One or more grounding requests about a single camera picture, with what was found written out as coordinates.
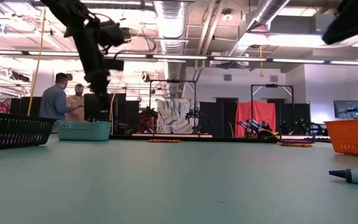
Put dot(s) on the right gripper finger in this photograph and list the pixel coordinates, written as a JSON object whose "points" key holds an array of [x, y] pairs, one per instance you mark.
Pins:
{"points": [[353, 28]]}

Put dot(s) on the black partition panel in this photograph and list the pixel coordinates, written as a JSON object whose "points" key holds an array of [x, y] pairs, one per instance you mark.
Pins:
{"points": [[22, 107], [133, 112], [294, 112], [221, 115]]}

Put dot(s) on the yellow hanging pendant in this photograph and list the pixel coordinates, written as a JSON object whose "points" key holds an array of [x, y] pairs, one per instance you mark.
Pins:
{"points": [[261, 73]]}

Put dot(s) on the black plastic basket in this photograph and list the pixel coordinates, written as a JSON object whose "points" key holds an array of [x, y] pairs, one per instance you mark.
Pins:
{"points": [[11, 132]]}

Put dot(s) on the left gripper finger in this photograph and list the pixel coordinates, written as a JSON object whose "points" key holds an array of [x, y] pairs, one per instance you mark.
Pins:
{"points": [[103, 101]]}

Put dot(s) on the purple crayon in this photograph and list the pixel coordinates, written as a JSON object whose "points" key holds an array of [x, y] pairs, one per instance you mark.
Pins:
{"points": [[297, 141]]}

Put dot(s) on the silver round ceiling duct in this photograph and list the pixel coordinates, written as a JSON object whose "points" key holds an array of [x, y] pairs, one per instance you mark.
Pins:
{"points": [[269, 9], [170, 25]]}

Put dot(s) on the white leaf-patterned cloth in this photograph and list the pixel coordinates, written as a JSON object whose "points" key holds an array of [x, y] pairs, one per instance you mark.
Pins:
{"points": [[172, 118]]}

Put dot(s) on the dark wall screen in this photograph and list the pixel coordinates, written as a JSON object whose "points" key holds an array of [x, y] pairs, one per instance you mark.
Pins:
{"points": [[343, 107]]}

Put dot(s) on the orange plastic basket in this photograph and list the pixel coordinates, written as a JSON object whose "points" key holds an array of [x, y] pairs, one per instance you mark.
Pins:
{"points": [[353, 137]]}

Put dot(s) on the black round ceiling lamp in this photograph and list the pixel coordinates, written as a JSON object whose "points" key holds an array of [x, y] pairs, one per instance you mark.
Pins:
{"points": [[145, 77]]}

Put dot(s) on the black ceiling spotlight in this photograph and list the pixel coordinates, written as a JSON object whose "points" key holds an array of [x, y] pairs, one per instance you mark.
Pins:
{"points": [[20, 77]]}

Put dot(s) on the orange hanging cloth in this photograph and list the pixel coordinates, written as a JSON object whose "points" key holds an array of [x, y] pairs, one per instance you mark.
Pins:
{"points": [[253, 110]]}

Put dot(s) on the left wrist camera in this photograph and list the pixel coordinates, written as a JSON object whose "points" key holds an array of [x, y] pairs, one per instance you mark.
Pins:
{"points": [[113, 32]]}

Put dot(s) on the grey rectangular air duct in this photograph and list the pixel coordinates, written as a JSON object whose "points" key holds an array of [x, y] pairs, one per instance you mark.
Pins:
{"points": [[300, 25]]}

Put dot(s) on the black metal frame stand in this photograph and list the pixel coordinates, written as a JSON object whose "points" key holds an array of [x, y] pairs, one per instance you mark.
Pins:
{"points": [[172, 81], [272, 85]]}

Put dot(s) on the grey wall vent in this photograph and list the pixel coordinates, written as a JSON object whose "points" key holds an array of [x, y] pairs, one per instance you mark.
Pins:
{"points": [[227, 77], [273, 78]]}

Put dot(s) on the person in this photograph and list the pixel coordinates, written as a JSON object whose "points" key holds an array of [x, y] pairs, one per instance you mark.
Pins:
{"points": [[77, 109], [54, 104]]}

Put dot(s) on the teal plastic basket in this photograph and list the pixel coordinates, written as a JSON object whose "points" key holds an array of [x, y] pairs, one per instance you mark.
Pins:
{"points": [[84, 132]]}

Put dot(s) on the teal table mat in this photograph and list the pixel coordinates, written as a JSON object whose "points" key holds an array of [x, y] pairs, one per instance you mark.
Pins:
{"points": [[73, 174]]}

